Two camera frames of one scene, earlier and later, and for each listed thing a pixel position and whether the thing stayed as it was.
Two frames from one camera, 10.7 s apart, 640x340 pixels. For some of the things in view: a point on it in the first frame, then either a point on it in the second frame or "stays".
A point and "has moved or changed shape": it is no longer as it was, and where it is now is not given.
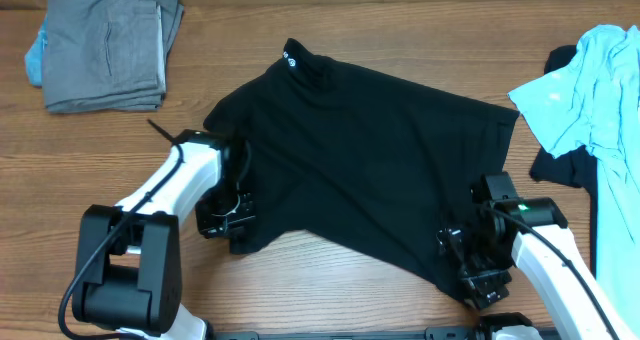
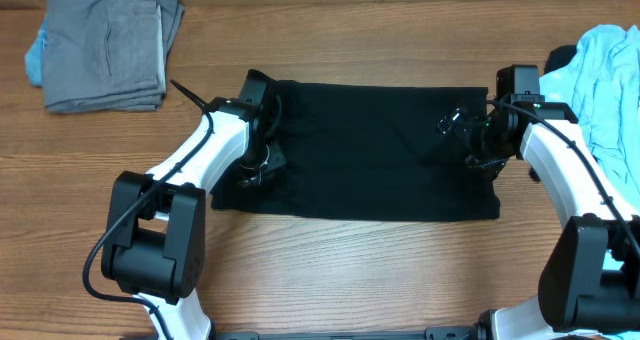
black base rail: x=451 y=333 stays
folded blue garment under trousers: x=34 y=57 stays
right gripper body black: x=485 y=262 -> x=489 y=150
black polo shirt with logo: x=368 y=162 has moved or changed shape
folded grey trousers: x=106 y=45 stays
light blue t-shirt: x=593 y=107 stays
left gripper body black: x=222 y=209 -> x=261 y=161
